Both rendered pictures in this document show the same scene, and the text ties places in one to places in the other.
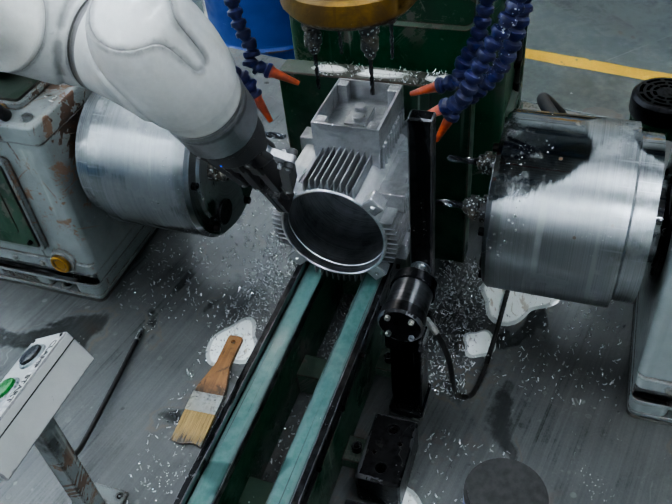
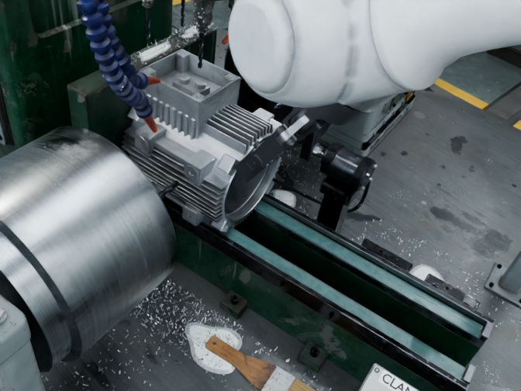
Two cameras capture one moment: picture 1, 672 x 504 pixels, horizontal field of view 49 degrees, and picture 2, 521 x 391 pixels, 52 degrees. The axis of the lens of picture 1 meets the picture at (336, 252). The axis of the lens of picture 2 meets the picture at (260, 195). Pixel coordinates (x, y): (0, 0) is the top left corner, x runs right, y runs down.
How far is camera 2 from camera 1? 0.98 m
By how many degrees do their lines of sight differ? 60
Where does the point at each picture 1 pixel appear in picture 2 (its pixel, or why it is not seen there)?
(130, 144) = (106, 239)
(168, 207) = (160, 271)
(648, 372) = (369, 129)
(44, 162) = (30, 358)
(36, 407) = not seen: outside the picture
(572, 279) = not seen: hidden behind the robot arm
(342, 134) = (219, 98)
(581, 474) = (393, 196)
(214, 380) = (256, 369)
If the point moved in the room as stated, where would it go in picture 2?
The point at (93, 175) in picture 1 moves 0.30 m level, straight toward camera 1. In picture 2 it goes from (81, 315) to (345, 296)
